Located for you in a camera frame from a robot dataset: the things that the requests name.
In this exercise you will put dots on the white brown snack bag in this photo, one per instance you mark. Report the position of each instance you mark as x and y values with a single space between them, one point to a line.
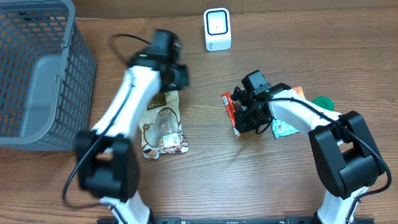
161 127

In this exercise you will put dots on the white barcode scanner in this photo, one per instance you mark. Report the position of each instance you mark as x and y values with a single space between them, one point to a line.
217 29

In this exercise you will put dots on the grey plastic shopping basket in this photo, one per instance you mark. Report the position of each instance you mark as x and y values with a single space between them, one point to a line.
47 75

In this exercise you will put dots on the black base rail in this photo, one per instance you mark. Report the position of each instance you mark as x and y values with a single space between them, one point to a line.
287 220

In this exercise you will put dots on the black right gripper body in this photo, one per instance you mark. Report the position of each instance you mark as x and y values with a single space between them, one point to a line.
241 111

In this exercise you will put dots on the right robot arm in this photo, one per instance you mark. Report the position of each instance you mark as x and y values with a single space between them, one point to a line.
346 157

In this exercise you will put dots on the orange tissue pack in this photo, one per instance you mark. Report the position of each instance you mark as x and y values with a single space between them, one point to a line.
299 93

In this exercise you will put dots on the teal wet wipes pack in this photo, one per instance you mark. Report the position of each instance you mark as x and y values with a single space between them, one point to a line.
282 129

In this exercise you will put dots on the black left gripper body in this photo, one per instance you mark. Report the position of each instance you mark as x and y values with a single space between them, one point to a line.
179 78

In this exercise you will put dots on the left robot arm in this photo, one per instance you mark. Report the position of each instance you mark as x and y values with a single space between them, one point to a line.
106 164

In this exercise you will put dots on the green lid jar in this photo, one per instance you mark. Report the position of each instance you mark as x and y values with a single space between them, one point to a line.
324 102

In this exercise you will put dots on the red white snack bar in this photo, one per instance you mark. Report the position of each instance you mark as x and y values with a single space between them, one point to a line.
228 103

